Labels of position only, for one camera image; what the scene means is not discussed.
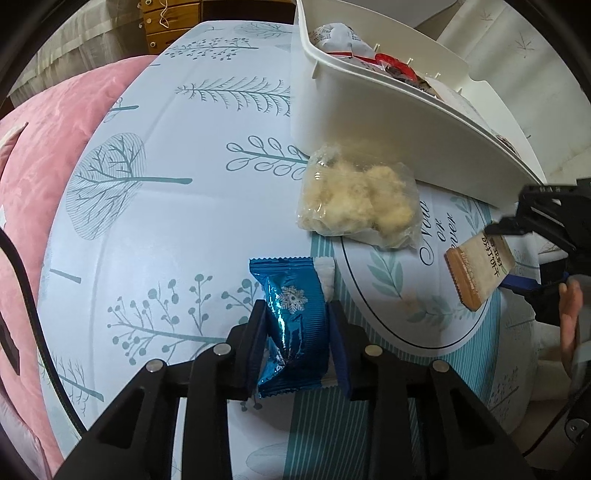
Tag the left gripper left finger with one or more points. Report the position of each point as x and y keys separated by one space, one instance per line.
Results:
x=134 y=436

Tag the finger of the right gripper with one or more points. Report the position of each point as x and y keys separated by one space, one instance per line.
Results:
x=519 y=283
x=521 y=221

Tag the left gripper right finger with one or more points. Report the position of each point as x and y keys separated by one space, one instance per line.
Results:
x=424 y=421

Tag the tan wafer cracker pack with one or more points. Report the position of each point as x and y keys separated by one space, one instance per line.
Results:
x=478 y=267

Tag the blue snowflake candy wrapper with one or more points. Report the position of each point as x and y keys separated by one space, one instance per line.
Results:
x=296 y=290

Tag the dark red snack packet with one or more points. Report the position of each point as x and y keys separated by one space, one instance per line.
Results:
x=397 y=69

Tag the clear bag pale puffs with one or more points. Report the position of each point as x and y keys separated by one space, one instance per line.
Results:
x=345 y=193

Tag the nut bar clear packet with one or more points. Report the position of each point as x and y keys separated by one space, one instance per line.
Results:
x=461 y=104

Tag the white red snack packet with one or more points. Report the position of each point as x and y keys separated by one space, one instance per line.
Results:
x=339 y=39

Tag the person right hand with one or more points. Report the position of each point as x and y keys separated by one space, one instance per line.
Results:
x=571 y=300

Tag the cream floral curtain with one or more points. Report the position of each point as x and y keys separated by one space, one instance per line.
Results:
x=504 y=49

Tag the white plastic storage bin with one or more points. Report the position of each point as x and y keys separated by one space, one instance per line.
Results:
x=336 y=102

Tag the tree pattern tablecloth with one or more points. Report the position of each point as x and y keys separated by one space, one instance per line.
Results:
x=191 y=174

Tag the pink quilt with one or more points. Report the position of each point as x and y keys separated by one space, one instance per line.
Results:
x=41 y=141

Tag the lace covered cabinet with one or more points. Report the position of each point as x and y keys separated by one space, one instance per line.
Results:
x=99 y=33

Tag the wooden desk with drawers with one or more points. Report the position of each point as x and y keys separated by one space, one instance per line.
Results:
x=164 y=21

